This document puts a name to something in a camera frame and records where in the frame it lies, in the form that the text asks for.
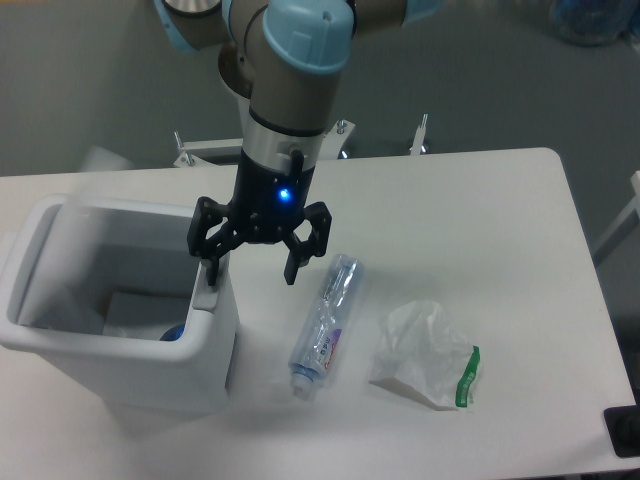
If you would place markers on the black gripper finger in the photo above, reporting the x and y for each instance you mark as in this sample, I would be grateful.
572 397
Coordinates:
215 230
300 252

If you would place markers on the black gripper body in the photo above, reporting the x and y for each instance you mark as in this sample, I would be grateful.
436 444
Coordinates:
269 199

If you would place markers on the clear plastic water bottle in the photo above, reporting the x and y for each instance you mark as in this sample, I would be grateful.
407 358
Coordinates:
316 346

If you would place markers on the white plastic trash can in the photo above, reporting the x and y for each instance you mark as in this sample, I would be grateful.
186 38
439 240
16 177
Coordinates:
106 291

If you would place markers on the clear plastic bag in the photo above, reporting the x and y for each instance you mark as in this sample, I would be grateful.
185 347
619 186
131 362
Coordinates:
423 357

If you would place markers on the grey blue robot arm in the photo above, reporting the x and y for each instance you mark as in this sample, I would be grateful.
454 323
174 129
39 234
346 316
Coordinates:
285 58

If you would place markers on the blue water jug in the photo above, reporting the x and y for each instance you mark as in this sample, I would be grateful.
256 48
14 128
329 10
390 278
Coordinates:
591 23

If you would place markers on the black device at table edge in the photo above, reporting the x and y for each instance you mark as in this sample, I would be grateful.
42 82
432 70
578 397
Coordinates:
623 427

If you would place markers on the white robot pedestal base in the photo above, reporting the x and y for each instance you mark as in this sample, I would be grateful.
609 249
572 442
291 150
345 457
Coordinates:
271 148

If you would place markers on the white frame at right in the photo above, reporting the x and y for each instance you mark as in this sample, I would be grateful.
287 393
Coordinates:
620 227

